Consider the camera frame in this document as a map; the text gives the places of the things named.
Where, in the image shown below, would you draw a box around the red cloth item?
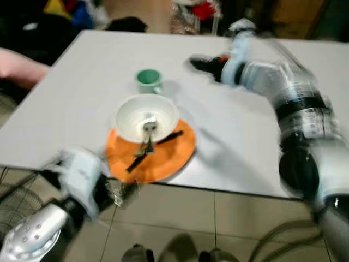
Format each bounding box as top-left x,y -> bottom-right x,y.
190,0 -> 220,21

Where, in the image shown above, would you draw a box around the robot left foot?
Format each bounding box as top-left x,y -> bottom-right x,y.
121,243 -> 157,262

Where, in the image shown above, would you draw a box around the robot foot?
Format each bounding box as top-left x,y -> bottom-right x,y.
121,243 -> 157,262
198,248 -> 241,262

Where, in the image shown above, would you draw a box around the green mug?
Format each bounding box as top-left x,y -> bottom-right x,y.
135,68 -> 165,96

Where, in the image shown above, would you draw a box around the orange plate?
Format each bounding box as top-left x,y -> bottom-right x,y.
105,117 -> 197,184

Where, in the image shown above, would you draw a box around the silver fork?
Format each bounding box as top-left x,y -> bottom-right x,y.
142,114 -> 159,157

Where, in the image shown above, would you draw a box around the black knife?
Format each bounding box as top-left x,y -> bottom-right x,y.
126,130 -> 185,174

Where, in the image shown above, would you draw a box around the white bowl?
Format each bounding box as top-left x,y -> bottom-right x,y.
114,94 -> 180,144

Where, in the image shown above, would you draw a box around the brown wooden cabinet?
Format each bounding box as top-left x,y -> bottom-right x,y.
271,0 -> 331,40

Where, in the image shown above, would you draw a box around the black bag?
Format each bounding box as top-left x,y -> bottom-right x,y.
106,16 -> 148,33

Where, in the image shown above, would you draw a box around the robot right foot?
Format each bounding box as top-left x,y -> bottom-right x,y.
198,248 -> 241,262

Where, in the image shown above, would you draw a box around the yellow and blue cloth pile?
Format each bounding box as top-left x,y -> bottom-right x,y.
43,0 -> 94,29

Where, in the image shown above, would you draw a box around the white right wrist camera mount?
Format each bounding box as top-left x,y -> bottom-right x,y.
221,19 -> 258,88

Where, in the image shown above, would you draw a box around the wire cage fan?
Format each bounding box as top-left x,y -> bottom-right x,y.
0,165 -> 47,243

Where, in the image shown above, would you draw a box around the grey floor hose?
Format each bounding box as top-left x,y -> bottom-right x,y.
250,218 -> 323,262

